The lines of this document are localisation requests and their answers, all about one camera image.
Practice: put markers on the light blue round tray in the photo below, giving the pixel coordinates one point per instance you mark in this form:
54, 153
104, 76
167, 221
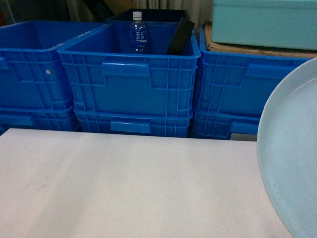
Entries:
287, 150

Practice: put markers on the blue crate bottom middle stack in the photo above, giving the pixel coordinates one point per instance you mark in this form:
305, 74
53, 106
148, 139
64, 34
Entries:
113, 123

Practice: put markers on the blue crate stack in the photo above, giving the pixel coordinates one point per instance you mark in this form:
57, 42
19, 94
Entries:
113, 123
208, 125

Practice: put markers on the blue crate bottom right stack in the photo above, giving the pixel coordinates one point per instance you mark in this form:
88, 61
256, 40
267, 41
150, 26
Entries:
208, 125

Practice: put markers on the blue crate with bottle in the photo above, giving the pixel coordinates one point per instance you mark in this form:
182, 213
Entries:
107, 76

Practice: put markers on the blue crate under teal bin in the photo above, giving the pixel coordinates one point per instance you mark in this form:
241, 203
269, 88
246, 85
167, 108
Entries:
238, 84

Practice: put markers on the clear water bottle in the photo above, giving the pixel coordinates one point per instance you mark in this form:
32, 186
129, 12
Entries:
138, 34

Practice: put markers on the dark grey flat board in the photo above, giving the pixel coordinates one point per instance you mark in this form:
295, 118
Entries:
181, 36

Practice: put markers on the blue crate bottom left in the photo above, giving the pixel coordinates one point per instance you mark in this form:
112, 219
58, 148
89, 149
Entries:
41, 119

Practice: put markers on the blue crate top left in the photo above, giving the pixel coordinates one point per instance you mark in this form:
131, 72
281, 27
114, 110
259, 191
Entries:
31, 72

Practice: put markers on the teal plastic bin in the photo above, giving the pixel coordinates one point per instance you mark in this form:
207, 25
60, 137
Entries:
288, 24

